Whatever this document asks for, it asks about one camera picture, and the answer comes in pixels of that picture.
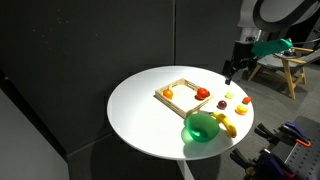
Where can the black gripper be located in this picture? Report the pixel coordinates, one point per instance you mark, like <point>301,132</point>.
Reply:
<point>242,58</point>

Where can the yellow toy banana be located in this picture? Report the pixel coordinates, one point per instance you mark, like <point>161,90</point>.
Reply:
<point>222,118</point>

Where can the green plastic bowl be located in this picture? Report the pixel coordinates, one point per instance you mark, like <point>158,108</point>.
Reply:
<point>202,127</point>

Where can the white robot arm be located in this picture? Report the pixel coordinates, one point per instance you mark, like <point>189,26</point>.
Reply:
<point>258,16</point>

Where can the wooden crate tray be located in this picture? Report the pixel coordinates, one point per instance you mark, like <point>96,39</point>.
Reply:
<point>184,101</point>

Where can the yellow-green toy lemon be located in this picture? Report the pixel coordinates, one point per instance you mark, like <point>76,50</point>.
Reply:
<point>229,95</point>

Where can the dark purple toy plum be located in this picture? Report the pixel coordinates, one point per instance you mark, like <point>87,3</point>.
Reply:
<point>222,104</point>

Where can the small red-orange toy fruit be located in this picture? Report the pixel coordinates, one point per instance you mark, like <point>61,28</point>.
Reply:
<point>246,100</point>

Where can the red toy tomato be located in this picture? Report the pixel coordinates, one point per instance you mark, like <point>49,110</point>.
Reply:
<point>202,93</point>

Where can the yellow-orange toy peach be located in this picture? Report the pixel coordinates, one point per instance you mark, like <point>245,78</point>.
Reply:
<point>241,109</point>

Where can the orange toy fruit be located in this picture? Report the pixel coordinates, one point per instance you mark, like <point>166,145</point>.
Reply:
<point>168,93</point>

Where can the wooden armchair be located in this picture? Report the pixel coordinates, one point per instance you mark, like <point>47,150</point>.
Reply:
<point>288,68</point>

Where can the purple orange clamp upper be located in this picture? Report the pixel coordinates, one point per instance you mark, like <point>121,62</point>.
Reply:
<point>287,132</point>

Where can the purple orange clamp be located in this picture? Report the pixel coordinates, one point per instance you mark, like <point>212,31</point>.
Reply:
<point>287,132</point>
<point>267,166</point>

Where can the round white table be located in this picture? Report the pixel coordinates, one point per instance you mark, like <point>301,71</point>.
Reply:
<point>146,124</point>

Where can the purple orange clamp lower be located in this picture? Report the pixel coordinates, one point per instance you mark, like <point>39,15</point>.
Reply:
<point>267,166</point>

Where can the black perforated board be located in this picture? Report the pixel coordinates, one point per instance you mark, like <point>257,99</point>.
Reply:
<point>304,161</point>

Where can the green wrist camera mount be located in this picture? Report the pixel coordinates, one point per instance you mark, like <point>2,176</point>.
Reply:
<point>261,49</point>

